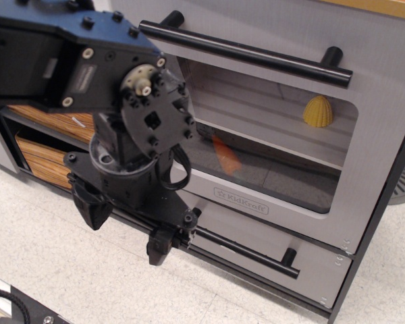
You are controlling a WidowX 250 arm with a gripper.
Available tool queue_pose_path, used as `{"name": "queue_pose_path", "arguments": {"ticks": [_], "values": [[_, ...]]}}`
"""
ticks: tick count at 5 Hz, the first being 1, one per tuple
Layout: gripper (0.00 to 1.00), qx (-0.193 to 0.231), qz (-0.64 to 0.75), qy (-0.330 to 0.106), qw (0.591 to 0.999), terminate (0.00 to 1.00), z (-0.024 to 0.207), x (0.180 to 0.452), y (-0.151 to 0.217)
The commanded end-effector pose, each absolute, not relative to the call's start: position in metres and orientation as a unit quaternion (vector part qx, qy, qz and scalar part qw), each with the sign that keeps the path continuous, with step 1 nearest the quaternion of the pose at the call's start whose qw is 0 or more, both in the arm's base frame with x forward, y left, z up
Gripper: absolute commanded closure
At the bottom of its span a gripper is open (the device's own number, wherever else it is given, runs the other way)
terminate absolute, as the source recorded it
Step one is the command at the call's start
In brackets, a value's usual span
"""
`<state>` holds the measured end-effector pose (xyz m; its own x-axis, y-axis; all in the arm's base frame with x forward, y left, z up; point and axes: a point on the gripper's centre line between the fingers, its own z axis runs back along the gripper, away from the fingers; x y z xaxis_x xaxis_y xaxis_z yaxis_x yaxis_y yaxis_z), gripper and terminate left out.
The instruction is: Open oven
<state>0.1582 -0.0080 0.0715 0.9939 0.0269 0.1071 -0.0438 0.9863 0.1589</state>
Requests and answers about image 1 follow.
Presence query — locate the grey oven shelf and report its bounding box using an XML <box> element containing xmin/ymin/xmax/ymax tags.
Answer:
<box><xmin>197</xmin><ymin>115</ymin><xmax>352</xmax><ymax>169</ymax></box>

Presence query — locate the black oven door handle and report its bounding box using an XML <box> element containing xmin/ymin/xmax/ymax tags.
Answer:
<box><xmin>139</xmin><ymin>10</ymin><xmax>353</xmax><ymax>88</ymax></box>

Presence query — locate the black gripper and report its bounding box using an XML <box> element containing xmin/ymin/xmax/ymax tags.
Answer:
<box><xmin>63</xmin><ymin>136</ymin><xmax>198</xmax><ymax>266</ymax></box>

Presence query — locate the grey lower drawer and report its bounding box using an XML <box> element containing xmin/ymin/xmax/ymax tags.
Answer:
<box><xmin>180</xmin><ymin>192</ymin><xmax>352</xmax><ymax>308</ymax></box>

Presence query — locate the yellow toy corn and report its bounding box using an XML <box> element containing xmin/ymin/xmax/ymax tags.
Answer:
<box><xmin>302</xmin><ymin>95</ymin><xmax>333</xmax><ymax>128</ymax></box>

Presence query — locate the grey toy oven door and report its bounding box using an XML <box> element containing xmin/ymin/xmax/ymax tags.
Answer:
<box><xmin>138</xmin><ymin>20</ymin><xmax>405</xmax><ymax>254</ymax></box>

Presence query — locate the orange toy carrot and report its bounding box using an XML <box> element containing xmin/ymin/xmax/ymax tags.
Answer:
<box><xmin>211</xmin><ymin>135</ymin><xmax>242</xmax><ymax>176</ymax></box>

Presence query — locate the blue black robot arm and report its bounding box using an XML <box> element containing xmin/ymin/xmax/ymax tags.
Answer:
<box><xmin>0</xmin><ymin>1</ymin><xmax>198</xmax><ymax>266</ymax></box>

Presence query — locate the toy kitchen cabinet frame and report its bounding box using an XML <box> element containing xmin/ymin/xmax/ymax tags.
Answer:
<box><xmin>0</xmin><ymin>1</ymin><xmax>405</xmax><ymax>323</ymax></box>

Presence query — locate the black drawer handle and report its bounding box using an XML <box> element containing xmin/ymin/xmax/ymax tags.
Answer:
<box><xmin>192</xmin><ymin>205</ymin><xmax>300</xmax><ymax>281</ymax></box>

